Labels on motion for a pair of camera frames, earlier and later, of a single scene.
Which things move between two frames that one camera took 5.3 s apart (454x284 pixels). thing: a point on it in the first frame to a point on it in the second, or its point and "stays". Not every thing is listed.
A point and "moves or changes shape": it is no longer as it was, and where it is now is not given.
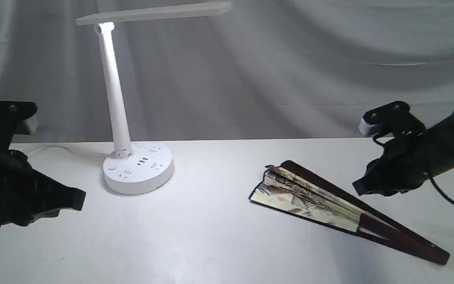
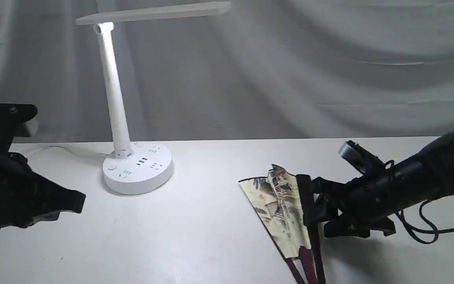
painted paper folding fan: (284, 185) moves or changes shape
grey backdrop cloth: (270, 70) stays
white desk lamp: (135, 169) stays
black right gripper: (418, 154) to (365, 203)
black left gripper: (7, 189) stays
